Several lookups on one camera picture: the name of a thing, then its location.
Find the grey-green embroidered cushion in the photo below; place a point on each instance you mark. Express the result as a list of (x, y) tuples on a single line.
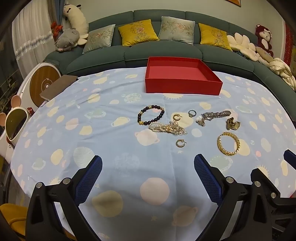
[(177, 29), (99, 38)]

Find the red curtain bow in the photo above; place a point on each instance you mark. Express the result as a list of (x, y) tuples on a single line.
[(56, 27)]

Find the white cow plush toy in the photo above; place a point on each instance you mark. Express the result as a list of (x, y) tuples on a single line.
[(77, 20)]

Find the teal fabric sofa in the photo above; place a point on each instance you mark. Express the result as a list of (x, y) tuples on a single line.
[(161, 49)]

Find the yellow chair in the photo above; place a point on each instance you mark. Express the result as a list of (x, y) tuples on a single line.
[(11, 213)]

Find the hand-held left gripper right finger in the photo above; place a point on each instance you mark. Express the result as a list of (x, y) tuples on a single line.
[(208, 179)]

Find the tan plush cushion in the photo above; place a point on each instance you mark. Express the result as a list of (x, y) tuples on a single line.
[(263, 54)]

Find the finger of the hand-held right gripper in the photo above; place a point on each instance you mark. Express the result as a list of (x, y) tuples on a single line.
[(291, 158), (266, 180)]

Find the white bear-eared device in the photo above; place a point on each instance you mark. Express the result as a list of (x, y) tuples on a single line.
[(13, 122)]

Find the white sheer curtain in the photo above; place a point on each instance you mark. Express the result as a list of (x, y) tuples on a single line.
[(30, 34)]

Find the brown flat board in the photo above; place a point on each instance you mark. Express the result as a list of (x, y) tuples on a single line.
[(59, 87)]

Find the blue planet-print tablecloth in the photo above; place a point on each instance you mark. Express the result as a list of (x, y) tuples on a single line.
[(115, 129)]

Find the red wall hanging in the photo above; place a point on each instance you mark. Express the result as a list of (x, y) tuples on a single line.
[(289, 41)]

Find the white flower-shaped cushion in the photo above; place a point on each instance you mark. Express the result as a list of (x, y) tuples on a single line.
[(242, 45)]

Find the gold hoop earring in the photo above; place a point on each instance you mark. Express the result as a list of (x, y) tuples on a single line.
[(173, 116), (177, 143)]

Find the orange framed wall picture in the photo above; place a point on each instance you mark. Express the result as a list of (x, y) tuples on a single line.
[(234, 1)]

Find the red cardboard box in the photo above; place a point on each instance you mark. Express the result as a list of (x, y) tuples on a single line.
[(182, 87)]

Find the red monkey plush toy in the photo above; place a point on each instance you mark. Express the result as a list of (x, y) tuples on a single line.
[(263, 34)]

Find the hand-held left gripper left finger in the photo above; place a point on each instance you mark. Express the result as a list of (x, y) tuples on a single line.
[(89, 180)]

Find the small red knob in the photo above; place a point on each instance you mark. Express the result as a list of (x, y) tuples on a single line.
[(30, 110)]

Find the grey animal plush toy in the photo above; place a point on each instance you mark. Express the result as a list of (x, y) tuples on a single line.
[(67, 39)]

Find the silver wristwatch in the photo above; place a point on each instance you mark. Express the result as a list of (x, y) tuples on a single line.
[(209, 115)]

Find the small gold clip ornament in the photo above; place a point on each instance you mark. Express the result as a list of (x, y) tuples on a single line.
[(236, 125)]

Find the blue curtain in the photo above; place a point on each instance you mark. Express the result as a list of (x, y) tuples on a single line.
[(62, 11)]

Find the cream crumpled blanket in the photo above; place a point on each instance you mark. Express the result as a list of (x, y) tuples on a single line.
[(282, 69)]

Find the white exercise machine wooden disc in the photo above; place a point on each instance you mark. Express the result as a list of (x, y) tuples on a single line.
[(41, 81)]

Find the yellow embroidered cushion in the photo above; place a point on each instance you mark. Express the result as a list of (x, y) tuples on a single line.
[(137, 32), (214, 34)]

